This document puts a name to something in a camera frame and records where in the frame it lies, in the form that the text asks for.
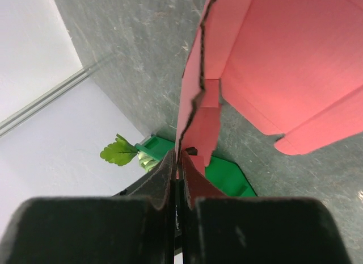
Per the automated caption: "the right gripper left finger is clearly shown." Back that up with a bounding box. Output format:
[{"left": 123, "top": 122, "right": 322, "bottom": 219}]
[{"left": 1, "top": 150, "right": 176, "bottom": 263}]

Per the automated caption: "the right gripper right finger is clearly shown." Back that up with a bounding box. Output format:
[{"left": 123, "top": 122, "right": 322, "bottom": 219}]
[{"left": 181, "top": 152, "right": 351, "bottom": 263}]

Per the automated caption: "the pink paper box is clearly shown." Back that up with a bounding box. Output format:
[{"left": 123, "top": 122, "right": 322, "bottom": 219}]
[{"left": 175, "top": 0, "right": 362, "bottom": 170}]

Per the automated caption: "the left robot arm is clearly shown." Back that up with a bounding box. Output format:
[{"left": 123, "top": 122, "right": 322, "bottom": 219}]
[{"left": 113, "top": 164, "right": 159, "bottom": 197}]

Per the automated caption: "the green plastic basket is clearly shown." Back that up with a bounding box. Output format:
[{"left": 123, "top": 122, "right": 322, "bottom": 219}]
[{"left": 136, "top": 135, "right": 257, "bottom": 198}]

